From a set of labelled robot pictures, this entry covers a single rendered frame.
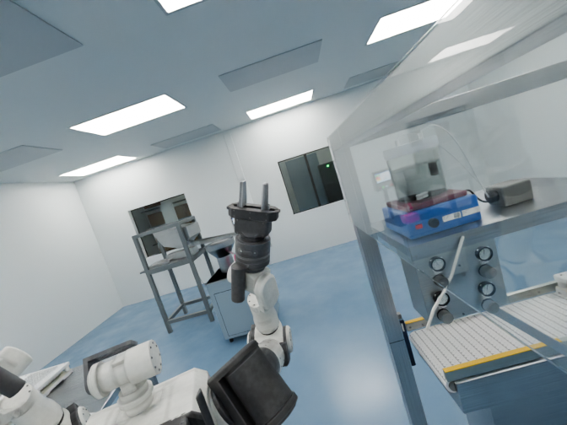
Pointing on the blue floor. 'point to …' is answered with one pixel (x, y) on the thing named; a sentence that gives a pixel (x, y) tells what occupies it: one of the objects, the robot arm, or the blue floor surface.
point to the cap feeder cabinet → (216, 285)
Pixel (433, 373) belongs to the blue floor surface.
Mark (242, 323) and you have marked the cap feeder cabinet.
